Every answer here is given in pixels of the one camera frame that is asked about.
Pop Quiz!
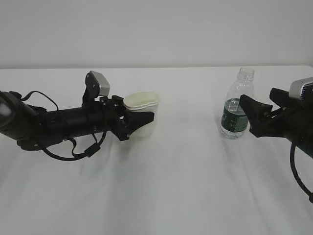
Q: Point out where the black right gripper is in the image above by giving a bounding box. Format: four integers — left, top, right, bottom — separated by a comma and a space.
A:
239, 88, 313, 157

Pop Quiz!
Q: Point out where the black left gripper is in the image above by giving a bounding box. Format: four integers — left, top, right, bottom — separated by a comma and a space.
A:
99, 95, 155, 141

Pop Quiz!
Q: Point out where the white paper cup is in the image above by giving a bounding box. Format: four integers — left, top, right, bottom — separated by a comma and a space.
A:
123, 91, 160, 139

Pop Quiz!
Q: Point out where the clear water bottle green label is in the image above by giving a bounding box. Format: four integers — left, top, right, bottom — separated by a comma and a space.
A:
220, 67, 255, 140

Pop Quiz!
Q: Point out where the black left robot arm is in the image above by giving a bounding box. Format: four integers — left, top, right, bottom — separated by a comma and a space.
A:
0, 92, 155, 151

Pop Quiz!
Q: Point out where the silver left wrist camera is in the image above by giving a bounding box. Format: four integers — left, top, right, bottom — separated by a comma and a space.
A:
82, 70, 111, 106

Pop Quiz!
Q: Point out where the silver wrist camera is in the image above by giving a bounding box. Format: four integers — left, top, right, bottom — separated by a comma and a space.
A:
82, 70, 111, 106
289, 77, 313, 100

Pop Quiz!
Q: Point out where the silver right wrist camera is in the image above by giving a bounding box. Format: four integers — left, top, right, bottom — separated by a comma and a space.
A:
289, 77, 313, 100

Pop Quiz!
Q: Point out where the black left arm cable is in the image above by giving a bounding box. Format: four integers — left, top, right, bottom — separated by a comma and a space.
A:
21, 91, 108, 162

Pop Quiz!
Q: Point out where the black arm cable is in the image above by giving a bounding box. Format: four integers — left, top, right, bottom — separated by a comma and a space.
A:
290, 141, 313, 204
21, 91, 108, 162

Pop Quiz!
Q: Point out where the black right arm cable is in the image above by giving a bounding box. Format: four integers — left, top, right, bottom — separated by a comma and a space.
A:
290, 141, 313, 204

